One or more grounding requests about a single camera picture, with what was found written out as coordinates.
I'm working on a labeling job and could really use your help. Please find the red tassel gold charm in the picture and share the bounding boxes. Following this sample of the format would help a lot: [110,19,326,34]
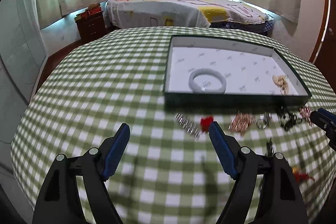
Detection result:
[291,167,315,184]

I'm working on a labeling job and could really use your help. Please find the black cord pendant necklace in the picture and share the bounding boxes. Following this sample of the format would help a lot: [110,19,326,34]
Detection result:
[275,106,303,132]

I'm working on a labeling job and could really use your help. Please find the cream pearl necklace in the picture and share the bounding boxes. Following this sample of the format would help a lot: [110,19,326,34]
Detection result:
[272,74,290,96]

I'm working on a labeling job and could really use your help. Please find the silver ring with pearl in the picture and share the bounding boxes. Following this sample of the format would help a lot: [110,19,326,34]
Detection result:
[256,111,273,130]

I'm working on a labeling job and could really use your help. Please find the rose gold chain bracelet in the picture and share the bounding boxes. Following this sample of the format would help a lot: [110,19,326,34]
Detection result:
[228,111,256,136]

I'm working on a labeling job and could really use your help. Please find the red flower gold charm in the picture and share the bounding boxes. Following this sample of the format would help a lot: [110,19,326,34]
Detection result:
[200,116,214,133]

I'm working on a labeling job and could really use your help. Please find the silver crystal bracelet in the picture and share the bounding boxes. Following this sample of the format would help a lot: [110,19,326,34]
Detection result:
[174,113,201,138]

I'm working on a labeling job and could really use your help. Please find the white jade bangle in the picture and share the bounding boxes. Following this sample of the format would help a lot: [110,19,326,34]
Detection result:
[189,68,227,94]

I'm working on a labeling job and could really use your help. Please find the green jewelry tray box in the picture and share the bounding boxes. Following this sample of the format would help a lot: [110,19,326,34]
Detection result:
[163,35,312,108]

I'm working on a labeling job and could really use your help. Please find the brown wooden door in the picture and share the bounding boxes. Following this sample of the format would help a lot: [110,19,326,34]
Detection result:
[309,0,335,90]

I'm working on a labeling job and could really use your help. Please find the green checkered tablecloth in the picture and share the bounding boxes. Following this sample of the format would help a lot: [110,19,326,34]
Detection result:
[11,27,335,223]

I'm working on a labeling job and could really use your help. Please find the frosted glass wardrobe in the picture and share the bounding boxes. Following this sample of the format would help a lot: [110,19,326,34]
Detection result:
[1,0,47,144]

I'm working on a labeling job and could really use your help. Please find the bed with patterned sheet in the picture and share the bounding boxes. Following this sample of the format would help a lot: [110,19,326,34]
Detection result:
[105,0,274,35]

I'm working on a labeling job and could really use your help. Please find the dark wooden nightstand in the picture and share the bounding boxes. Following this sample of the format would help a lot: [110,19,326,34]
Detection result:
[75,11,107,43]

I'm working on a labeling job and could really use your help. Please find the red boxes on nightstand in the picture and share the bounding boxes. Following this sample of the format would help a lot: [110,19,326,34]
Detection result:
[75,3,101,21]

